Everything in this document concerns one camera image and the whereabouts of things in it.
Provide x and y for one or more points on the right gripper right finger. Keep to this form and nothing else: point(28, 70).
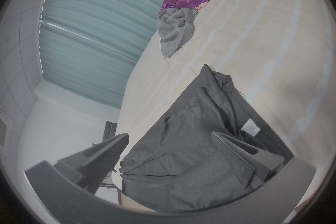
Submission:
point(259, 165)

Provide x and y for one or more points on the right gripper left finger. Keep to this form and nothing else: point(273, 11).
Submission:
point(97, 165)

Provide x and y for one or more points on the black garment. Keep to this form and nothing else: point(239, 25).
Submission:
point(183, 144)

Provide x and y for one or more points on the bed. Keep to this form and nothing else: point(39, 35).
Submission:
point(262, 47)

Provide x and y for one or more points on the white ceiling air vent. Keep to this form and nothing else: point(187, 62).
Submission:
point(4, 131)

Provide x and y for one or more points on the grey knitted garment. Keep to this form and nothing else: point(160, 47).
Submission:
point(173, 31)

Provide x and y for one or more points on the pink garment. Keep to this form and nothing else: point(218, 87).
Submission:
point(200, 6)

